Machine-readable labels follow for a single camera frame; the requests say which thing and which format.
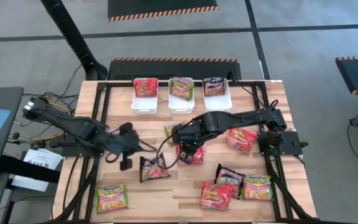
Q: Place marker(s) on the white plastic bin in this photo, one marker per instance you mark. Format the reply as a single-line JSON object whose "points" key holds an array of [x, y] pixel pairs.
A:
{"points": [[217, 102], [180, 105], [144, 104]]}

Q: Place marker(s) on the black metal table frame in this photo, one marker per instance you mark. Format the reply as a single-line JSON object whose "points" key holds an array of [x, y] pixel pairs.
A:
{"points": [[117, 84]]}

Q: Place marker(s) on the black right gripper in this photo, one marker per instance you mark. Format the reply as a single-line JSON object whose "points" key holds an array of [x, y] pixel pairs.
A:
{"points": [[188, 135]]}

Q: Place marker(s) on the grey desk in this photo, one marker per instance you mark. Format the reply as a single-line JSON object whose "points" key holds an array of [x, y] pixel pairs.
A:
{"points": [[11, 96]]}

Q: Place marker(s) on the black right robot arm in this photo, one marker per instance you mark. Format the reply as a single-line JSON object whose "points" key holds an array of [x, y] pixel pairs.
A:
{"points": [[244, 119]]}

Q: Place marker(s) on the red spicy chicken noodle pack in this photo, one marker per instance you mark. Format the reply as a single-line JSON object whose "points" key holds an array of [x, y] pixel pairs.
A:
{"points": [[216, 196], [200, 155], [145, 87], [241, 140]]}

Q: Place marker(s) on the lime chili shrimp ramen pack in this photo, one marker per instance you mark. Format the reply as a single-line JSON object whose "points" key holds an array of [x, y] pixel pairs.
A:
{"points": [[256, 187], [111, 198], [182, 88], [168, 133]]}

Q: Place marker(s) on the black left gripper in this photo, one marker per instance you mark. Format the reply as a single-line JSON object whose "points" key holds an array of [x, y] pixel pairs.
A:
{"points": [[126, 144]]}

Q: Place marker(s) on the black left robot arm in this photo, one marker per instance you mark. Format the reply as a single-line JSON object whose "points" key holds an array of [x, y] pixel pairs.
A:
{"points": [[64, 121]]}

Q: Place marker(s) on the black fire noodle pack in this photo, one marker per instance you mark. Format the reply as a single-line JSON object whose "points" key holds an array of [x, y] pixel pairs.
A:
{"points": [[214, 87], [116, 131], [228, 177], [154, 169]]}

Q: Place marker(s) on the black round stand post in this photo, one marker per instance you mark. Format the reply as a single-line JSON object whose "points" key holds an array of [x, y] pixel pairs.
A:
{"points": [[70, 34]]}

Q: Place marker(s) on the white printed paper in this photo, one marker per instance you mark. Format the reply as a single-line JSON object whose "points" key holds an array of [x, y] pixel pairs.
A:
{"points": [[42, 158], [30, 183]]}

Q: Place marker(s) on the black desk beam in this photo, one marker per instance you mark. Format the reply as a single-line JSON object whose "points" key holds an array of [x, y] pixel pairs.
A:
{"points": [[26, 169]]}

